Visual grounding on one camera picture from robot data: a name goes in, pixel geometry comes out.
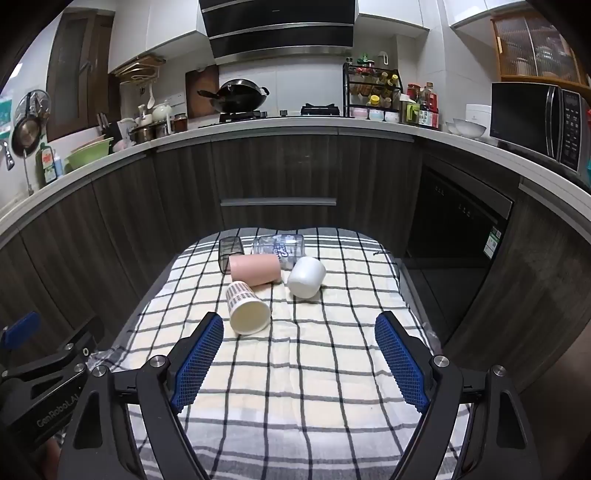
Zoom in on white upper cabinets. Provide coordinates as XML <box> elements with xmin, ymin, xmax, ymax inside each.
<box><xmin>108</xmin><ymin>0</ymin><xmax>527</xmax><ymax>73</ymax></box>

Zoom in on dark framed window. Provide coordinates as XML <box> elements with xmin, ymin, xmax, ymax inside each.
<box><xmin>46</xmin><ymin>11</ymin><xmax>117</xmax><ymax>142</ymax></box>

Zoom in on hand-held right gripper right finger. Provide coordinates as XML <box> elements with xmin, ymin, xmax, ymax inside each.
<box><xmin>374</xmin><ymin>311</ymin><xmax>532</xmax><ymax>480</ymax></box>

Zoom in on row of pastel bowls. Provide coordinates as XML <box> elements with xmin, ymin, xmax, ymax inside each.
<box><xmin>349</xmin><ymin>107</ymin><xmax>400</xmax><ymax>123</ymax></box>

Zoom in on dark sauce bottle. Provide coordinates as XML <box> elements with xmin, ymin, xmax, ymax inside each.
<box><xmin>422</xmin><ymin>82</ymin><xmax>440</xmax><ymax>129</ymax></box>

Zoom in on black spice rack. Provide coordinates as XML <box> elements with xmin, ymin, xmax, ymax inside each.
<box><xmin>342</xmin><ymin>62</ymin><xmax>402</xmax><ymax>121</ymax></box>

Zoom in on black dishwasher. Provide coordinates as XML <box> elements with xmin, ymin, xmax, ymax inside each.
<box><xmin>405</xmin><ymin>165</ymin><xmax>516</xmax><ymax>274</ymax></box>

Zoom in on white bowl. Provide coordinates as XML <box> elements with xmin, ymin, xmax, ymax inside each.
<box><xmin>445</xmin><ymin>117</ymin><xmax>487</xmax><ymax>140</ymax></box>

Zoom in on white rice cooker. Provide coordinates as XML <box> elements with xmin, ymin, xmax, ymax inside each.
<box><xmin>465</xmin><ymin>104</ymin><xmax>491</xmax><ymax>134</ymax></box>

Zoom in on wall rack with boards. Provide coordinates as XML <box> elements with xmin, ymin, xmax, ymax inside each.
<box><xmin>113</xmin><ymin>54</ymin><xmax>166</xmax><ymax>85</ymax></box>

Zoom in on checked table cloth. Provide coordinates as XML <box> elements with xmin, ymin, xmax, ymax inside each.
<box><xmin>108</xmin><ymin>226</ymin><xmax>472</xmax><ymax>480</ymax></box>

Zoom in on dark wood lower cabinets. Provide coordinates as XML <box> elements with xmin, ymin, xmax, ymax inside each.
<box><xmin>0</xmin><ymin>131</ymin><xmax>591</xmax><ymax>393</ymax></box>

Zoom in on black microwave oven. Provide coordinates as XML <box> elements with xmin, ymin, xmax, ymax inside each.
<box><xmin>489</xmin><ymin>82</ymin><xmax>588</xmax><ymax>175</ymax></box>

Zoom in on white kitchen countertop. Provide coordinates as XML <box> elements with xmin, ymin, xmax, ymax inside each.
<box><xmin>0</xmin><ymin>115</ymin><xmax>591</xmax><ymax>236</ymax></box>

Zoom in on green plastic basin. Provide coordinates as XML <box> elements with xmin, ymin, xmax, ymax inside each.
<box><xmin>66</xmin><ymin>137</ymin><xmax>114</xmax><ymax>171</ymax></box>

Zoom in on striped paper cup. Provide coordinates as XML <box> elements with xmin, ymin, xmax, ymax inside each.
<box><xmin>225</xmin><ymin>280</ymin><xmax>271</xmax><ymax>336</ymax></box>

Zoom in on black gas stove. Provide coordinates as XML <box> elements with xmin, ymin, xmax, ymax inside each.
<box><xmin>198</xmin><ymin>104</ymin><xmax>345</xmax><ymax>129</ymax></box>

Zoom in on black range hood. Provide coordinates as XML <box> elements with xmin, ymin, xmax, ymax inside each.
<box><xmin>199</xmin><ymin>0</ymin><xmax>358</xmax><ymax>65</ymax></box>

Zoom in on white pitcher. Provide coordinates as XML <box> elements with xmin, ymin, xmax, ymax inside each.
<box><xmin>117</xmin><ymin>119</ymin><xmax>138</xmax><ymax>147</ymax></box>

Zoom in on wooden cutting board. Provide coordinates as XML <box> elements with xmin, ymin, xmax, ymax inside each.
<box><xmin>185</xmin><ymin>65</ymin><xmax>221</xmax><ymax>119</ymax></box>

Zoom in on clear printed glass cup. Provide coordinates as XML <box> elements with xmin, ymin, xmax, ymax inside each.
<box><xmin>252</xmin><ymin>234</ymin><xmax>306</xmax><ymax>270</ymax></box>

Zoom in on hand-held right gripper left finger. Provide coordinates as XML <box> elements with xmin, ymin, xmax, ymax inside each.
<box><xmin>58</xmin><ymin>311</ymin><xmax>225</xmax><ymax>480</ymax></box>

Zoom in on wooden glass door cabinet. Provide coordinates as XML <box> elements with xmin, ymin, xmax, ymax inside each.
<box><xmin>490</xmin><ymin>11</ymin><xmax>590</xmax><ymax>87</ymax></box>

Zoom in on green dish soap bottle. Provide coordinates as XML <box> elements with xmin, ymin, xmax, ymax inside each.
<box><xmin>38</xmin><ymin>143</ymin><xmax>58</xmax><ymax>186</ymax></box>

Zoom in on hanging frying pan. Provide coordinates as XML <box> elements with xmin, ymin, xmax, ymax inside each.
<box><xmin>11</xmin><ymin>90</ymin><xmax>51</xmax><ymax>158</ymax></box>

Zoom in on white cup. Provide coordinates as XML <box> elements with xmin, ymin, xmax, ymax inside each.
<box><xmin>287</xmin><ymin>257</ymin><xmax>328</xmax><ymax>298</ymax></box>

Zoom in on black wok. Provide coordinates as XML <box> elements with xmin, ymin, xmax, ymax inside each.
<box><xmin>198</xmin><ymin>79</ymin><xmax>270</xmax><ymax>114</ymax></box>

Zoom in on pink cup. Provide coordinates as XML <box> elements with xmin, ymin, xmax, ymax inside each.
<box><xmin>229</xmin><ymin>254</ymin><xmax>282</xmax><ymax>288</ymax></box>

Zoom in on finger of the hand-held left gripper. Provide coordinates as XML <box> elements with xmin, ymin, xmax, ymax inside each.
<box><xmin>0</xmin><ymin>316</ymin><xmax>106</xmax><ymax>384</ymax></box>
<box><xmin>0</xmin><ymin>311</ymin><xmax>42</xmax><ymax>358</ymax></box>

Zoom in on dark transparent cup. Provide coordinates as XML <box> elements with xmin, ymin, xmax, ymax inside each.
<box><xmin>218</xmin><ymin>237</ymin><xmax>245</xmax><ymax>275</ymax></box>

